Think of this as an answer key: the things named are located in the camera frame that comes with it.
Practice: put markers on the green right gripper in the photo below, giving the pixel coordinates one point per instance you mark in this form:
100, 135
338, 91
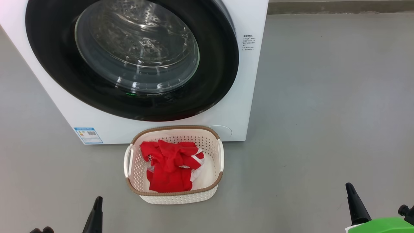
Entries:
381, 226

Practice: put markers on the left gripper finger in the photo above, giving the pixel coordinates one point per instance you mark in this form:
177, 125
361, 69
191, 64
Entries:
94, 218

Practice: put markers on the red and white garment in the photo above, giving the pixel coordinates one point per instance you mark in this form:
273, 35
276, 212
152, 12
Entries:
168, 168

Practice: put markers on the dark grey glass washer door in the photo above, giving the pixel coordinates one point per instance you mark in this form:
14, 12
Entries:
51, 64

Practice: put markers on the cream basket with brown rim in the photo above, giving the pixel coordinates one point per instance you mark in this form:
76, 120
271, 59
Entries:
178, 198

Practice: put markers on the white front-load washing machine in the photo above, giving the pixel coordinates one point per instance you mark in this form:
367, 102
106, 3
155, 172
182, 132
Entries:
245, 97

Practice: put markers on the blue energy label sticker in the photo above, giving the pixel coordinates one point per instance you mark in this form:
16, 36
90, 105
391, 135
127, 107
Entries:
88, 135

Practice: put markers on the round white filter cover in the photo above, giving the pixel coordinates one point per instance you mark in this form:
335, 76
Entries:
224, 131

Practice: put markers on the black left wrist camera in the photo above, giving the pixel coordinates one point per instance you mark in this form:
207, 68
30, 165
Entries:
47, 230

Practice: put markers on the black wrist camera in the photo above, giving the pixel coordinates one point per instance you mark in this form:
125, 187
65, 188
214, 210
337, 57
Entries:
47, 230
407, 215

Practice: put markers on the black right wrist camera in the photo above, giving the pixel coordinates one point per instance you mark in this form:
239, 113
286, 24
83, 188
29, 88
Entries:
407, 215

